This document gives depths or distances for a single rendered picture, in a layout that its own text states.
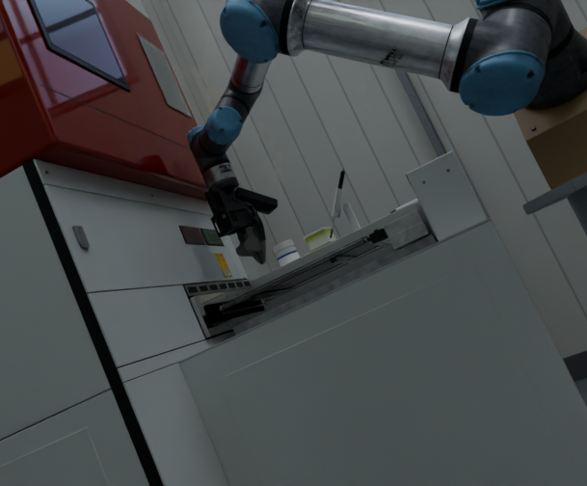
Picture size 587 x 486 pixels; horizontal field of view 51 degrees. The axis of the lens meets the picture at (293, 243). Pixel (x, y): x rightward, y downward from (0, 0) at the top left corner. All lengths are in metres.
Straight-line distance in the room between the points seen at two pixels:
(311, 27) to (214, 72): 3.00
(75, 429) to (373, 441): 0.50
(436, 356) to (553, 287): 2.26
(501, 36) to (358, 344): 0.55
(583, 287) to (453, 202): 2.20
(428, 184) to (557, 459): 0.51
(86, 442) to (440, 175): 0.75
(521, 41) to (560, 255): 2.33
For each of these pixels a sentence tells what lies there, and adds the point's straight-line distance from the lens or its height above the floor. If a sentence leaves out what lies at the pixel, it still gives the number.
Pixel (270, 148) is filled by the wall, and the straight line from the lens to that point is 3.79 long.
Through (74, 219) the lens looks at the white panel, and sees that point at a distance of 1.13.
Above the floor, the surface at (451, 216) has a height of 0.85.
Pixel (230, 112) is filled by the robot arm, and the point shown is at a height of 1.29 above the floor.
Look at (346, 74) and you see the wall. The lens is 3.61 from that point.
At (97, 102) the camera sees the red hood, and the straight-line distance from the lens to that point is 1.33.
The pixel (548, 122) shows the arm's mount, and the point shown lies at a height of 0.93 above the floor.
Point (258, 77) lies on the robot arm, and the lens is 1.43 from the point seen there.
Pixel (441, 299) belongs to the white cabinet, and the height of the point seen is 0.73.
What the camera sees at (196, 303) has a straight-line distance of 1.37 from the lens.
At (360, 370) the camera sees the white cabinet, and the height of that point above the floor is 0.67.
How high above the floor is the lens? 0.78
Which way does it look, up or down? 8 degrees up
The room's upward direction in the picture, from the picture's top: 24 degrees counter-clockwise
